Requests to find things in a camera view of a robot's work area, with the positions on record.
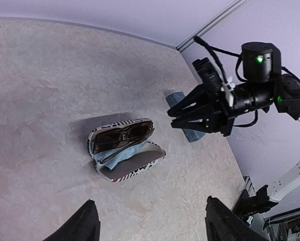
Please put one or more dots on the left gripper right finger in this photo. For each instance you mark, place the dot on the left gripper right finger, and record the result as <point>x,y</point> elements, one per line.
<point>222,224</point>

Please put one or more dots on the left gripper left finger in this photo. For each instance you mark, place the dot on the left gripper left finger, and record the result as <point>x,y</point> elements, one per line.
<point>83,225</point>

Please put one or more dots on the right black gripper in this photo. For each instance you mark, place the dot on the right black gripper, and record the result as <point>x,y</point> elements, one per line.
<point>219,119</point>

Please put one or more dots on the blue cleaning cloth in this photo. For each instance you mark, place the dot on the blue cleaning cloth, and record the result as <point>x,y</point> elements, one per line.
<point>124,155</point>

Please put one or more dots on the newspaper print glasses case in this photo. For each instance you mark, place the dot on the newspaper print glasses case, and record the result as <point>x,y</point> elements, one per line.
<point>147,157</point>

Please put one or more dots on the brown sunglasses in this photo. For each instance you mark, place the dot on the brown sunglasses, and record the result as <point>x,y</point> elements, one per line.
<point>121,138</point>

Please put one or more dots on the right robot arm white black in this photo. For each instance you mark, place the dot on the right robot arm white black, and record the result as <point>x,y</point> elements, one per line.
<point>264,82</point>

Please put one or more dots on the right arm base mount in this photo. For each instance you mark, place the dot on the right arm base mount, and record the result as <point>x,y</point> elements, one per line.
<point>246,205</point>

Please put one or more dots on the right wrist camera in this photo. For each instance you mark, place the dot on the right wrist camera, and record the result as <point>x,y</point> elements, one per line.
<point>208,74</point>

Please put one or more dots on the right aluminium corner post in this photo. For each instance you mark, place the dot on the right aluminium corner post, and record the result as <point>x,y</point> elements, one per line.
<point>224,13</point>

